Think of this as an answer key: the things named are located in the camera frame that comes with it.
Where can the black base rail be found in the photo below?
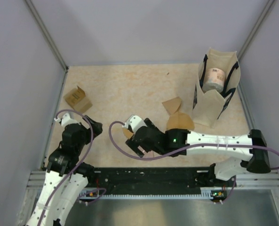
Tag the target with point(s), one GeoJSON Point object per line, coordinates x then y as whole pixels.
{"type": "Point", "coordinates": [155, 180]}

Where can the brown paper filter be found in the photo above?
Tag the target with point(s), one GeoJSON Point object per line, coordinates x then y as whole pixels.
{"type": "Point", "coordinates": [172, 105]}
{"type": "Point", "coordinates": [180, 120]}

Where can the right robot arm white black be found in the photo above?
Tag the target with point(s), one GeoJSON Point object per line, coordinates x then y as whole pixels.
{"type": "Point", "coordinates": [246, 153]}

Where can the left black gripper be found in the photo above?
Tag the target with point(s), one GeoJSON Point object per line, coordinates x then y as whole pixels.
{"type": "Point", "coordinates": [97, 127]}

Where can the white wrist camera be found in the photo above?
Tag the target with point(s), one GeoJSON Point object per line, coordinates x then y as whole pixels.
{"type": "Point", "coordinates": [66, 120]}
{"type": "Point", "coordinates": [133, 123]}

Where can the small cardboard box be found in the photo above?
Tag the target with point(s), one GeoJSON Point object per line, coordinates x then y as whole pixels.
{"type": "Point", "coordinates": [76, 98]}

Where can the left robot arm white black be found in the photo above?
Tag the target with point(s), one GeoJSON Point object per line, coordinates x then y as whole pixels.
{"type": "Point", "coordinates": [65, 176]}

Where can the pink paper roll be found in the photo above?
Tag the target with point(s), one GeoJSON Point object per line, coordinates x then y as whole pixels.
{"type": "Point", "coordinates": [214, 80]}

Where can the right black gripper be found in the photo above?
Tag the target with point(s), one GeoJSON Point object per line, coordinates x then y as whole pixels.
{"type": "Point", "coordinates": [135, 147]}

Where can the cream canvas tote bag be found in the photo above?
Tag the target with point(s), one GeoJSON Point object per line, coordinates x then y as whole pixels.
{"type": "Point", "coordinates": [208, 106]}

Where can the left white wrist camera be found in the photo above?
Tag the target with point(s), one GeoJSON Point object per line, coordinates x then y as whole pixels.
{"type": "Point", "coordinates": [66, 120]}

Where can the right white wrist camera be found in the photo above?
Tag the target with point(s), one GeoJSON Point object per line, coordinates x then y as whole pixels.
{"type": "Point", "coordinates": [133, 123]}

